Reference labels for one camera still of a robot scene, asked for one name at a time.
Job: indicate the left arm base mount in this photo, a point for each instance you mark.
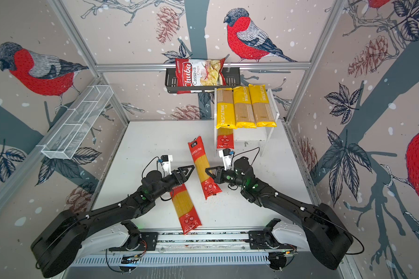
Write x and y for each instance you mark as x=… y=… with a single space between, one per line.
x=136 y=240

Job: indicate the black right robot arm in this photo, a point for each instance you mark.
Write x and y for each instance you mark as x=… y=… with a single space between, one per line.
x=327 y=237

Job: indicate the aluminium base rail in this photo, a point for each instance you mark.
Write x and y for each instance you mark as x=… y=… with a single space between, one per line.
x=195 y=249

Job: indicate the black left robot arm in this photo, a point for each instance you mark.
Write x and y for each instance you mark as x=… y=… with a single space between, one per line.
x=57 y=246

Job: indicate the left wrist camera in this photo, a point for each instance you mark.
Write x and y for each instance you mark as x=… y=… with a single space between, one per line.
x=166 y=162

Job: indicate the yellow spaghetti pack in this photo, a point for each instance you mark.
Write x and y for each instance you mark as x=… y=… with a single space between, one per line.
x=225 y=110
x=244 y=115
x=261 y=106

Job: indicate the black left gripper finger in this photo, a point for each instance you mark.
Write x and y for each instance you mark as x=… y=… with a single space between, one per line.
x=186 y=176
x=186 y=169

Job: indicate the red cassava chips bag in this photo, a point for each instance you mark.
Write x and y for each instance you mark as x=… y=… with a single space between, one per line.
x=199 y=72

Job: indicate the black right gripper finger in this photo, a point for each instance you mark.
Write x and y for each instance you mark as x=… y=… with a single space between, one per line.
x=215 y=170
x=217 y=177

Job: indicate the red spaghetti pack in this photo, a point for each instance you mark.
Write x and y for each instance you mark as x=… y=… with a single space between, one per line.
x=185 y=210
x=225 y=139
x=201 y=163

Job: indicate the black wall basket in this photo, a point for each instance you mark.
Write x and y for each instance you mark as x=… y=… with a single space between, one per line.
x=231 y=76

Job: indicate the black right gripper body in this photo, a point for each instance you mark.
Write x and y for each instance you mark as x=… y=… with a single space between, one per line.
x=230 y=178

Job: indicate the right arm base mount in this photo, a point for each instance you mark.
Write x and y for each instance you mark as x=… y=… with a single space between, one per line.
x=264 y=239

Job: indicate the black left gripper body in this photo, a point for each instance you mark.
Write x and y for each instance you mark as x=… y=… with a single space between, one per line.
x=173 y=180

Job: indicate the white wire mesh basket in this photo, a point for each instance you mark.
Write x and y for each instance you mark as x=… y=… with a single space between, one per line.
x=80 y=119

